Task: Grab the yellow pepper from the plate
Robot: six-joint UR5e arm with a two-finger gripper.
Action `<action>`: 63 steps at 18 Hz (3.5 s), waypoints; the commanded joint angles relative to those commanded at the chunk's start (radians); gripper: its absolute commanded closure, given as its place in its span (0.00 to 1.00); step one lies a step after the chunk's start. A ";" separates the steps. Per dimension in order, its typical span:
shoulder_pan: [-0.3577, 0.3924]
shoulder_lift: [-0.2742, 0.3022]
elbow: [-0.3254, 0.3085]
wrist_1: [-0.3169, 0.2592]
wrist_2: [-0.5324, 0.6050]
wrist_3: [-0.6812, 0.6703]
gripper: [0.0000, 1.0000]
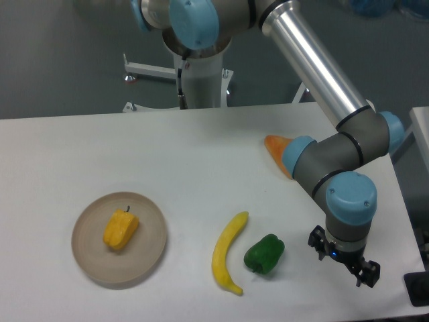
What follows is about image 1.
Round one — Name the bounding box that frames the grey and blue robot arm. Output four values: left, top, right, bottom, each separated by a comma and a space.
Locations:
131, 1, 404, 287

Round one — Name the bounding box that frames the green bell pepper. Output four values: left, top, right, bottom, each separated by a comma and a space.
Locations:
243, 234, 285, 275

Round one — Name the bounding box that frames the white side table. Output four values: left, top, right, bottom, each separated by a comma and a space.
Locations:
410, 107, 428, 150

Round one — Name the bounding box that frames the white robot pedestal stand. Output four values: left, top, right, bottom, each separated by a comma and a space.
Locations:
121, 35, 235, 113

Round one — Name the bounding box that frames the yellow bell pepper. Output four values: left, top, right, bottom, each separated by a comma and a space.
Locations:
103, 206, 139, 250

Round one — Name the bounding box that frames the beige round plate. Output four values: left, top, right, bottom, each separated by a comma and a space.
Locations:
71, 192, 167, 289

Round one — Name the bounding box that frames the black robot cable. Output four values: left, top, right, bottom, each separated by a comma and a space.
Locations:
176, 48, 192, 110

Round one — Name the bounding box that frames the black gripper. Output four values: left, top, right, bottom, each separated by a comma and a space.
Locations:
308, 225, 381, 288

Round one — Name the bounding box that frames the yellow banana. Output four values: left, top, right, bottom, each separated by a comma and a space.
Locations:
211, 211, 249, 297

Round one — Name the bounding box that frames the black device at table edge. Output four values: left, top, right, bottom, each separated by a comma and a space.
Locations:
404, 271, 428, 307

